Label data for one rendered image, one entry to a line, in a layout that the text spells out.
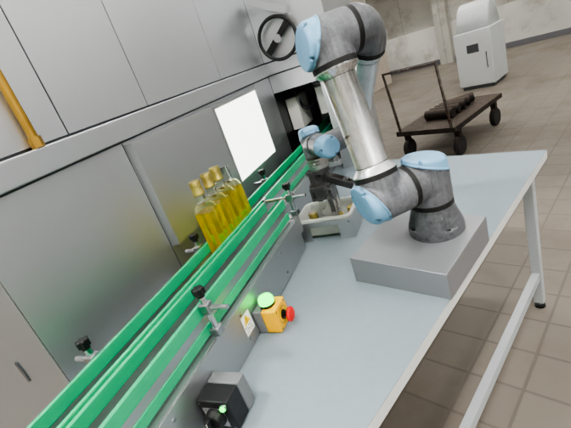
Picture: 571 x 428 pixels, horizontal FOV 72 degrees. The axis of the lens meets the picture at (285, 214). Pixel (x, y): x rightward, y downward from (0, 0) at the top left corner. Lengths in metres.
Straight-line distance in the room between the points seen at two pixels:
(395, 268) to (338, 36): 0.59
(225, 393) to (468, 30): 6.59
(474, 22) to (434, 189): 6.02
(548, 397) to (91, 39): 1.93
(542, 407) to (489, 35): 5.74
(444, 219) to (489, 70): 5.91
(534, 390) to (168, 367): 1.41
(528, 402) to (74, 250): 1.61
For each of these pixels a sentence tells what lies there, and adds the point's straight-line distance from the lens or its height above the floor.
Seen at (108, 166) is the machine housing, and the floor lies 1.29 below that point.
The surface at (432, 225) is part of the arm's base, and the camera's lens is 1.12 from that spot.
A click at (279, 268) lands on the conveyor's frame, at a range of 1.24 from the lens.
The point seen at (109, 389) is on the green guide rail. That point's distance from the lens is 0.88.
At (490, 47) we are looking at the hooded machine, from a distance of 6.90.
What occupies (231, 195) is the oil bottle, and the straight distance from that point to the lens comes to 1.28.
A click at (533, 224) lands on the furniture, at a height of 0.45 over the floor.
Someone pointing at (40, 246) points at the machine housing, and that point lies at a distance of 1.03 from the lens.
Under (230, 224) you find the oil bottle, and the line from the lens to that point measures 1.25.
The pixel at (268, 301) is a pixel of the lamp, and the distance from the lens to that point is 1.06.
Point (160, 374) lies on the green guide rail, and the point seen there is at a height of 0.93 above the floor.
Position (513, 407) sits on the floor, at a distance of 1.82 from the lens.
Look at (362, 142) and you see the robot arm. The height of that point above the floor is 1.16.
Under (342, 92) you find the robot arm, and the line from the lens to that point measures 1.00.
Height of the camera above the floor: 1.41
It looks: 21 degrees down
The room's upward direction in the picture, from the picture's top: 20 degrees counter-clockwise
